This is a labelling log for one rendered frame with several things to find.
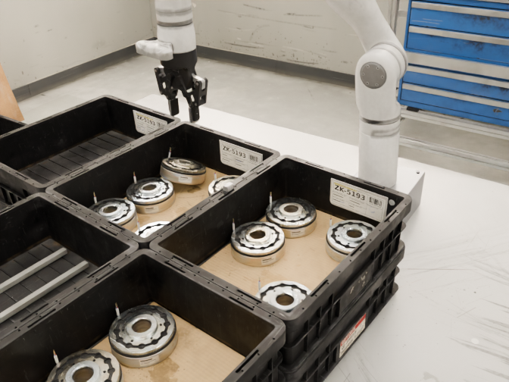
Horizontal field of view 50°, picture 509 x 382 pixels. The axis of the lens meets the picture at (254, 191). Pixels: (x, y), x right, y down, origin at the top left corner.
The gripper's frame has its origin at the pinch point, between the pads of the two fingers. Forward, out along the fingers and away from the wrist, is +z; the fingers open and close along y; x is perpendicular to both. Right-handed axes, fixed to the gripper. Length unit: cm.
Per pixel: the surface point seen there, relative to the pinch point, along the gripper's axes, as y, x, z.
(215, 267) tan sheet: -25.2, 18.4, 17.5
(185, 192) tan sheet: -2.0, 3.6, 18.0
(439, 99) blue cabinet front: 13, -182, 63
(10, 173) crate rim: 20.7, 30.8, 8.2
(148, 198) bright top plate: -0.8, 13.1, 15.1
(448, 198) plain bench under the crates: -43, -49, 31
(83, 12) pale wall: 294, -169, 61
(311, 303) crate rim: -50, 24, 7
